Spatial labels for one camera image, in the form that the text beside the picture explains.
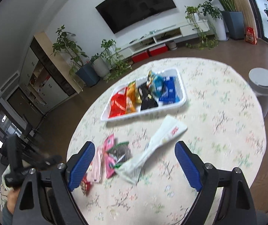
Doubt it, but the wall mounted black television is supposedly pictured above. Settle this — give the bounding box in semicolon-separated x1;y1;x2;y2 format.
96;0;176;34

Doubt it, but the red storage box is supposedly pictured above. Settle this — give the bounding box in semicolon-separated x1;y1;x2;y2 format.
148;44;168;56
131;50;149;63

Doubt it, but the pink snack packet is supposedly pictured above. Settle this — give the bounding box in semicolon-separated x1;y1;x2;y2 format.
103;134;115;179

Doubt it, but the red storage box right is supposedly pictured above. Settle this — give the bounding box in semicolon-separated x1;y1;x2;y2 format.
148;44;168;56

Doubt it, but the dark blue planter plant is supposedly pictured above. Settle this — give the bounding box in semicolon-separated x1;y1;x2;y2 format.
209;0;245;40
52;25;100;87

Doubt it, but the floral round tablecloth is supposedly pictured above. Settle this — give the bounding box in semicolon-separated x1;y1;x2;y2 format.
67;57;267;224

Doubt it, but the white planter plant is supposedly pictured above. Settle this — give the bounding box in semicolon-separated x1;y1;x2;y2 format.
185;1;228;50
90;39;132;82

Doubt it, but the black snack bag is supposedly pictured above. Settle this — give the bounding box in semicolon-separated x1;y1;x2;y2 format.
138;83;158;111

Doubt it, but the white long snack pouch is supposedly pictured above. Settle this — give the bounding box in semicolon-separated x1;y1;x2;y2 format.
115;115;187;185

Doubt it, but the person's left hand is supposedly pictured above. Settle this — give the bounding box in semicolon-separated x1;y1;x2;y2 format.
6;188;21;214

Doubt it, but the red gold star snack bag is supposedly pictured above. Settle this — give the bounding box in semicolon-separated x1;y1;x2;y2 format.
80;174;91;196

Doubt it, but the white planter plant right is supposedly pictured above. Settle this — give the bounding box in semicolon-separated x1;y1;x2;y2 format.
185;1;228;50

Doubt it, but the dark blue snack bag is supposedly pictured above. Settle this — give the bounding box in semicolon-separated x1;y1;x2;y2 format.
158;77;180;106

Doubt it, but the green black snack packet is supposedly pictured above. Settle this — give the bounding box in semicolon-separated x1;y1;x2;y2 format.
107;141;132;169

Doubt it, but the red gift bag on floor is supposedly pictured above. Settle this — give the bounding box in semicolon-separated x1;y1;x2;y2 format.
245;27;258;45

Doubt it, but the dark blue planter plant right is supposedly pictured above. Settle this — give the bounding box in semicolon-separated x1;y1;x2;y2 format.
209;0;245;40

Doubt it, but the dark blue planter plant left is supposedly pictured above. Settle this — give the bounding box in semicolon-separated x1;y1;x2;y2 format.
52;25;100;87

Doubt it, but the small white pot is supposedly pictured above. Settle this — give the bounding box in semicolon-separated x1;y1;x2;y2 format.
167;40;177;51

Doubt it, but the white trash bin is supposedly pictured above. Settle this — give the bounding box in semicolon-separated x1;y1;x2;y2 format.
248;67;268;117

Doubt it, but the white planter plant left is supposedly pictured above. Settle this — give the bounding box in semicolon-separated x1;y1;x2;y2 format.
90;39;132;82

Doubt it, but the light blue snack bag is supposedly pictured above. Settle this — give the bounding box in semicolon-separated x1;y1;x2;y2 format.
146;71;164;98

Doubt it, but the pale pink snack pouch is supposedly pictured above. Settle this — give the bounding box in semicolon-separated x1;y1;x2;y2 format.
89;146;103;183

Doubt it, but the red storage box left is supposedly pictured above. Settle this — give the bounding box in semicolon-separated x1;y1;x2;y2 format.
131;50;149;63

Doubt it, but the white plastic tray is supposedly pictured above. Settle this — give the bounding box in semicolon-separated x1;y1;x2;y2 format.
100;68;187;122

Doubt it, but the white TV console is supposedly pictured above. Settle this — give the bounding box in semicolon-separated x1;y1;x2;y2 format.
118;20;209;59

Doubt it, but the orange cartoon snack bag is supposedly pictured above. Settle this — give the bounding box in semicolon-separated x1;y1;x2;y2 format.
126;81;136;114

